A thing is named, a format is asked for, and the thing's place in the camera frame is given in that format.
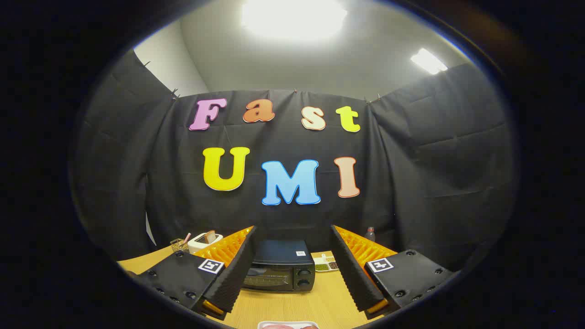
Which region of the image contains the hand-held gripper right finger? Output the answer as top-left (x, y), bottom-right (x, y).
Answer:
top-left (330, 224), bottom-right (457, 320)

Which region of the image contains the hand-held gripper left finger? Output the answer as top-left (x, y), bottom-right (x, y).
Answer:
top-left (135, 225), bottom-right (257, 320)

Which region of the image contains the black toaster oven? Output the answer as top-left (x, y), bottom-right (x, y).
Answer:
top-left (242, 240), bottom-right (316, 293)

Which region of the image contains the white rectangular food tray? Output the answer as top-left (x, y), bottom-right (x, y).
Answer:
top-left (257, 321), bottom-right (320, 329)

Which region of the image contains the white pop-up toaster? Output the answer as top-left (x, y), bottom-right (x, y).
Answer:
top-left (187, 232), bottom-right (223, 255)

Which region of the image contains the white divided dish with beans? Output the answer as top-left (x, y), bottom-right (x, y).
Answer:
top-left (314, 254), bottom-right (340, 273)

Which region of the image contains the black backdrop cloth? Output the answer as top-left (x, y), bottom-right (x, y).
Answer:
top-left (69, 48), bottom-right (519, 275)

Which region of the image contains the small ceiling light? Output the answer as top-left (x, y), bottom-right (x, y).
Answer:
top-left (410, 48), bottom-right (448, 75)

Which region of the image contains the large ceiling light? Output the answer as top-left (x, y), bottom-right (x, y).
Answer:
top-left (241, 0), bottom-right (348, 42)

